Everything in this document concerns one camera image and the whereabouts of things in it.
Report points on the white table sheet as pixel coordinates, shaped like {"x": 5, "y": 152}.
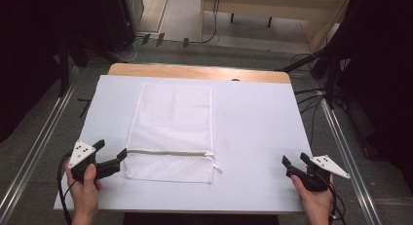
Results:
{"x": 256, "y": 131}

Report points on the wooden table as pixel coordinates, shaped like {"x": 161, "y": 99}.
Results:
{"x": 195, "y": 71}

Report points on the black curtain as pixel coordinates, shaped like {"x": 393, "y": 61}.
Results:
{"x": 383, "y": 72}
{"x": 29, "y": 40}

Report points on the person's left hand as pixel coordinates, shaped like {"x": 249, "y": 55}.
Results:
{"x": 84, "y": 195}

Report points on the dark cabinet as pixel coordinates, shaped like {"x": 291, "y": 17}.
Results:
{"x": 121, "y": 17}

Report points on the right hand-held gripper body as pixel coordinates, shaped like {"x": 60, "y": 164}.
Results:
{"x": 319, "y": 174}

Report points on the black metal stand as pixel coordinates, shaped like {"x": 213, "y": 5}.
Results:
{"x": 331, "y": 82}
{"x": 64, "y": 69}

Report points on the metal floor rail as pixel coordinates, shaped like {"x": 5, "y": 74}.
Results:
{"x": 35, "y": 147}
{"x": 350, "y": 160}

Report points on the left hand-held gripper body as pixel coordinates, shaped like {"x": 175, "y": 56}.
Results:
{"x": 81, "y": 153}

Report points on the white mesh laundry bag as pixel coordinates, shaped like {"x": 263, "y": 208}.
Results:
{"x": 172, "y": 127}

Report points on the light wooden furniture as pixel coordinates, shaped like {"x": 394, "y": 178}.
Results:
{"x": 276, "y": 10}

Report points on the person's right hand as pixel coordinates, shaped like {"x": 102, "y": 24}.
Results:
{"x": 316, "y": 202}

